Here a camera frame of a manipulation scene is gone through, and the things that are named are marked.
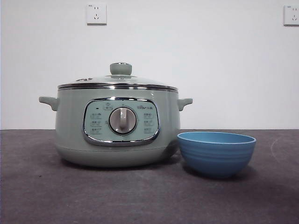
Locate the glass lid with green knob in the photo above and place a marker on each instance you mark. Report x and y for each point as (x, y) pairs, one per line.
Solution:
(121, 69)

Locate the blue ribbed bowl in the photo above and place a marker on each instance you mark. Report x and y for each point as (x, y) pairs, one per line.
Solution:
(216, 158)

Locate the pale green electric steamer pot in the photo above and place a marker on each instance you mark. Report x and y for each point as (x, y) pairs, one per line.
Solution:
(70, 130)

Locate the white wall socket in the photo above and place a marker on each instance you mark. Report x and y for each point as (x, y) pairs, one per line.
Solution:
(292, 15)
(97, 14)

